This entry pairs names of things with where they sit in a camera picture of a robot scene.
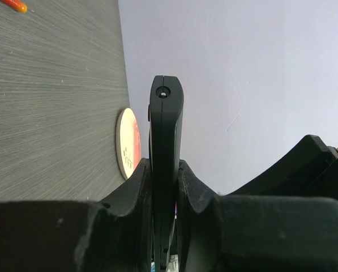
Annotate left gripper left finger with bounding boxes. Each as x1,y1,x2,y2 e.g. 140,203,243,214
0,159,152,271

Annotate black remote control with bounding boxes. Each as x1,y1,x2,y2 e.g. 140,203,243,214
149,75,184,271

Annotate pink rimmed plate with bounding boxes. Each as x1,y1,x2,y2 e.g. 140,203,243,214
115,108,142,180

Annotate red battery right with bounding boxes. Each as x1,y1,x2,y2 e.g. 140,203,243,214
0,0,28,14

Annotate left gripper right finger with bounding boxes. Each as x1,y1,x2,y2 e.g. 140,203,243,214
177,161,338,271

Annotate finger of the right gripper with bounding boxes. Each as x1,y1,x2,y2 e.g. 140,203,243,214
233,135,338,200

